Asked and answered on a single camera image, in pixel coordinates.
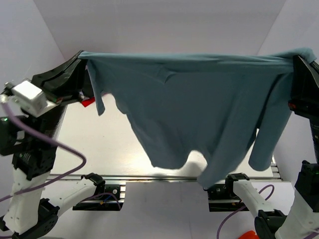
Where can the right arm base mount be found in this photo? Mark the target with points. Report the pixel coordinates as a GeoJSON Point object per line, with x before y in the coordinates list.
{"type": "Point", "coordinates": [220, 199]}

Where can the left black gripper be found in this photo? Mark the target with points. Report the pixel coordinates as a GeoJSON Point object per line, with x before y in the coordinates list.
{"type": "Point", "coordinates": [62, 82]}

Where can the teal blue t-shirt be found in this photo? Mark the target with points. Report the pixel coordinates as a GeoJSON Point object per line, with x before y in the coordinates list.
{"type": "Point", "coordinates": [223, 106]}

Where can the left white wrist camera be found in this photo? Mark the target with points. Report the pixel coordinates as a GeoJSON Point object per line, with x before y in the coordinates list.
{"type": "Point", "coordinates": [29, 97]}

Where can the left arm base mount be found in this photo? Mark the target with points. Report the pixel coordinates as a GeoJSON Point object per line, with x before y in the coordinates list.
{"type": "Point", "coordinates": [109, 199]}

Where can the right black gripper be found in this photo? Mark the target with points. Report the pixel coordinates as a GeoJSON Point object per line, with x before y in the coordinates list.
{"type": "Point", "coordinates": [305, 88]}

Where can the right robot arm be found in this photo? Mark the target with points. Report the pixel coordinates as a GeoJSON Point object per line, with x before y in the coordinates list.
{"type": "Point", "coordinates": [302, 220]}

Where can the red folded t-shirt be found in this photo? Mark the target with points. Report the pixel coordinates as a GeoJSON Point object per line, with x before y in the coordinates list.
{"type": "Point", "coordinates": [88, 101]}

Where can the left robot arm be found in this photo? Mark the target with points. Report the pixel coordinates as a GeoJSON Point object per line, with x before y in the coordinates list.
{"type": "Point", "coordinates": [28, 138]}

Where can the orange object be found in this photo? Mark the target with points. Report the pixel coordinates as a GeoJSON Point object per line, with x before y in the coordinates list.
{"type": "Point", "coordinates": [249, 235]}

